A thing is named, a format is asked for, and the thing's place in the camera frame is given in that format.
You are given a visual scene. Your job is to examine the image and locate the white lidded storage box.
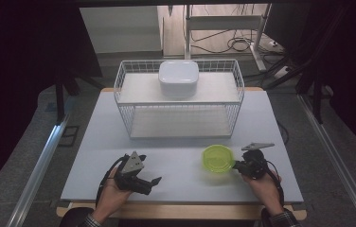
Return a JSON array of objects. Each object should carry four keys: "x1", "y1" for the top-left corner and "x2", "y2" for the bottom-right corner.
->
[{"x1": 157, "y1": 60, "x2": 200, "y2": 98}]

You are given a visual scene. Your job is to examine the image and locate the black stand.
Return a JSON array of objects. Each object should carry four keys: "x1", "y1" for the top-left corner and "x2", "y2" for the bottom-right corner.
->
[
  {"x1": 262, "y1": 55, "x2": 326, "y2": 125},
  {"x1": 53, "y1": 70, "x2": 105, "y2": 125}
]

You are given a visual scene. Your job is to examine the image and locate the white wire shelf rack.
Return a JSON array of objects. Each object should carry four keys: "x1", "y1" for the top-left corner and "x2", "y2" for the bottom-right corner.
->
[{"x1": 113, "y1": 59, "x2": 246, "y2": 140}]

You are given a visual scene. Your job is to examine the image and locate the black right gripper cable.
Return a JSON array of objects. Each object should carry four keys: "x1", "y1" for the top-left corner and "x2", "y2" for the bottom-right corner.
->
[{"x1": 264, "y1": 160, "x2": 286, "y2": 210}]

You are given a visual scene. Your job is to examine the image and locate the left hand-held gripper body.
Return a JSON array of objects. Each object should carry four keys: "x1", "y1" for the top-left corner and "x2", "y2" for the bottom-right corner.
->
[{"x1": 113, "y1": 150, "x2": 153, "y2": 196}]

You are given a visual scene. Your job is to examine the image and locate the person's right hand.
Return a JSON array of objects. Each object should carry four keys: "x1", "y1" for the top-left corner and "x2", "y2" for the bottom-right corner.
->
[{"x1": 240, "y1": 171, "x2": 284, "y2": 218}]

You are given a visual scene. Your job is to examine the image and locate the white desk frame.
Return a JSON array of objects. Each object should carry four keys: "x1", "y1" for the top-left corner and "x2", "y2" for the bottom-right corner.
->
[{"x1": 184, "y1": 3, "x2": 272, "y2": 72}]

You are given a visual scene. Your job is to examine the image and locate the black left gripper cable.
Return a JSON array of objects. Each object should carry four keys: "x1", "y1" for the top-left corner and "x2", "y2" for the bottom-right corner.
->
[{"x1": 95, "y1": 153, "x2": 131, "y2": 208}]

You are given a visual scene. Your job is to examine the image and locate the white cabinet panel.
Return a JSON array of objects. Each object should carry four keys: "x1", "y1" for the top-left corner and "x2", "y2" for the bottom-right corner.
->
[{"x1": 79, "y1": 6, "x2": 163, "y2": 55}]

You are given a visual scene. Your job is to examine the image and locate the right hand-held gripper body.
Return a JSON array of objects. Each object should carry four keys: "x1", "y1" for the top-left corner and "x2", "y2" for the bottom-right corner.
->
[{"x1": 234, "y1": 142, "x2": 276, "y2": 181}]

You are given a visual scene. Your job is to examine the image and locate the black floor cables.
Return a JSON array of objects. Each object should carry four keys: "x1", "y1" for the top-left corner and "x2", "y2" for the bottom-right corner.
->
[{"x1": 190, "y1": 28, "x2": 283, "y2": 55}]

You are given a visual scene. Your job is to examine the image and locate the person's left hand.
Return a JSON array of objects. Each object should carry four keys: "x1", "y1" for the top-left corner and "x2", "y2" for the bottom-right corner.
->
[{"x1": 91, "y1": 166, "x2": 134, "y2": 223}]

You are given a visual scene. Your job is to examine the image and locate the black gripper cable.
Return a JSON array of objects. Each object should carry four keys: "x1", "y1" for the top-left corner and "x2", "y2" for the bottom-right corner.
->
[
  {"x1": 95, "y1": 153, "x2": 131, "y2": 208},
  {"x1": 264, "y1": 160, "x2": 286, "y2": 210}
]

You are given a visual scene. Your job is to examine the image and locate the metal rail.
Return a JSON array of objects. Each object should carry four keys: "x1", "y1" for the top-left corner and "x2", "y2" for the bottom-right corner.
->
[
  {"x1": 295, "y1": 94, "x2": 356, "y2": 227},
  {"x1": 6, "y1": 113, "x2": 73, "y2": 227}
]

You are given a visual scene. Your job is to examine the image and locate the white power strip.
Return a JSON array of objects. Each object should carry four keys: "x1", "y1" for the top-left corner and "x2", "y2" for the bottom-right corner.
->
[{"x1": 273, "y1": 65, "x2": 294, "y2": 79}]

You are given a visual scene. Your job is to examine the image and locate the dark curtain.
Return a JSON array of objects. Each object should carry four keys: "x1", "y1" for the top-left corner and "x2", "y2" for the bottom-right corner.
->
[
  {"x1": 0, "y1": 0, "x2": 103, "y2": 204},
  {"x1": 264, "y1": 0, "x2": 356, "y2": 163}
]

